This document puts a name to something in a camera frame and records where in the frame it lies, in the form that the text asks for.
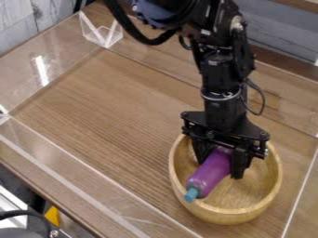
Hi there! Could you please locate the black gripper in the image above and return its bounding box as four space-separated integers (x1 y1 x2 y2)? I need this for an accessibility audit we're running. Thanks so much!
180 92 270 179

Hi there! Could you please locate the purple toy eggplant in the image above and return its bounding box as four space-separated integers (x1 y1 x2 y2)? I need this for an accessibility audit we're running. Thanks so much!
184 147 232 203

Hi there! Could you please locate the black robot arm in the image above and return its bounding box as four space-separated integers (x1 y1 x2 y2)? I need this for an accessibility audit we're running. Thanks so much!
132 0 270 179

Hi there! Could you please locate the light wooden bowl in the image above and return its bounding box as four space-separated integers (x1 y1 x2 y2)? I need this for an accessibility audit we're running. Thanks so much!
168 135 283 225

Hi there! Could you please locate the yellow black device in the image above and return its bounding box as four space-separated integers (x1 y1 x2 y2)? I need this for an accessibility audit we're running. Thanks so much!
44 205 73 238

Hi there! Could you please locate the clear acrylic tray wall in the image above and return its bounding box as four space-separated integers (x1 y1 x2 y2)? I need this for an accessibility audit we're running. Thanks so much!
0 111 200 238

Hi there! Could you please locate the clear acrylic corner bracket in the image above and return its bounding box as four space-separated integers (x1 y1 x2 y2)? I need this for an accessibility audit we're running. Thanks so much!
78 12 123 49

